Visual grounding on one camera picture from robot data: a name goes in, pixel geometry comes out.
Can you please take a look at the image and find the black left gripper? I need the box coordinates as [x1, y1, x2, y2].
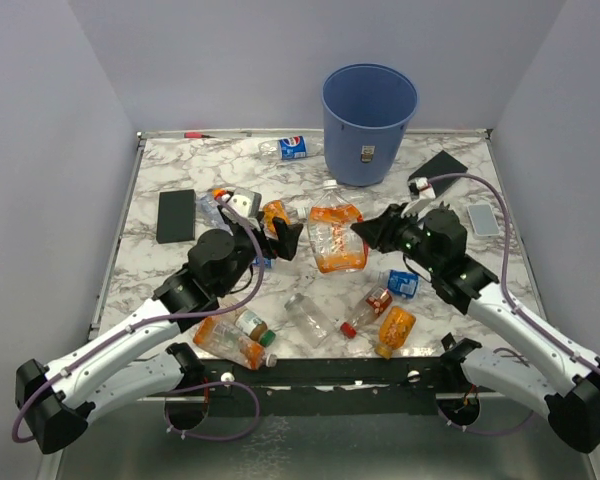
[218, 212, 304, 297]

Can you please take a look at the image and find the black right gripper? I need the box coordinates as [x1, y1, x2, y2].
[353, 202, 441, 274]

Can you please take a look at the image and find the clear bottle white cap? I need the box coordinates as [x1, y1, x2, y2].
[289, 207, 310, 223]

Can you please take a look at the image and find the small orange juice bottle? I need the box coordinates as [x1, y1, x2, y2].
[262, 200, 290, 236]

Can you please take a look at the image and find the large crushed orange-label bottle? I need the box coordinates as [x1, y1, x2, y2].
[307, 180, 368, 274]

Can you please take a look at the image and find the clear wide bottle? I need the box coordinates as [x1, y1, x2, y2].
[284, 293, 335, 348]

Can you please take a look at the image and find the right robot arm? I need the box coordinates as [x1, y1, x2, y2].
[352, 204, 600, 453]

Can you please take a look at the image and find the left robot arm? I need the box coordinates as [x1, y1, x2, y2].
[12, 204, 303, 454]

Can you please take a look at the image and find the blue plastic bin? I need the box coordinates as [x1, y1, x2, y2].
[321, 63, 419, 187]

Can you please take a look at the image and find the blue label water bottle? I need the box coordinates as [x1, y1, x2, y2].
[378, 269, 420, 300]

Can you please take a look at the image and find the red cap tea bottle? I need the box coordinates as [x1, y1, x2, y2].
[340, 286, 393, 339]

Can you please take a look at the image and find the orange utility knife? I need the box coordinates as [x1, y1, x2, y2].
[211, 188, 234, 199]

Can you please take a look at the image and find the small clear crushed bottle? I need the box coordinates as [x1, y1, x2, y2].
[196, 192, 230, 231]

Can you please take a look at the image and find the Pepsi bottle on table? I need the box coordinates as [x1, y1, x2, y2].
[258, 136, 309, 160]

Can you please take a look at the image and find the black box right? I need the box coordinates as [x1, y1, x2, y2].
[408, 151, 468, 197]

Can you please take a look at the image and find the black box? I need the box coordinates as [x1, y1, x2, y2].
[156, 189, 196, 244]
[408, 151, 468, 197]

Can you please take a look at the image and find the orange bottle front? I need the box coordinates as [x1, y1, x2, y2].
[374, 306, 416, 360]

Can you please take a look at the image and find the smartphone grey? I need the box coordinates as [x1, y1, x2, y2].
[467, 204, 500, 237]

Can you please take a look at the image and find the green cap bottle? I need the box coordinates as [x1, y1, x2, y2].
[235, 310, 276, 347]

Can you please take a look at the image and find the black box left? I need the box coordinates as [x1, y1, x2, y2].
[156, 189, 196, 244]

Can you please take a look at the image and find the orange bottle white cap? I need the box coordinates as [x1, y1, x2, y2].
[193, 317, 277, 371]

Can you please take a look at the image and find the red marker pen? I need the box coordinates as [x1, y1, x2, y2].
[183, 131, 215, 139]

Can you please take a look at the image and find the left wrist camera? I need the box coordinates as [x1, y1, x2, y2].
[228, 188, 262, 218]

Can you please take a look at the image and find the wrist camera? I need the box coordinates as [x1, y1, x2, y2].
[228, 188, 262, 218]
[406, 177, 436, 215]

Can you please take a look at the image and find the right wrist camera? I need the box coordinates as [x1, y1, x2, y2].
[406, 177, 436, 215]

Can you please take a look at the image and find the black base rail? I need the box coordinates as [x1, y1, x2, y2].
[82, 344, 486, 419]

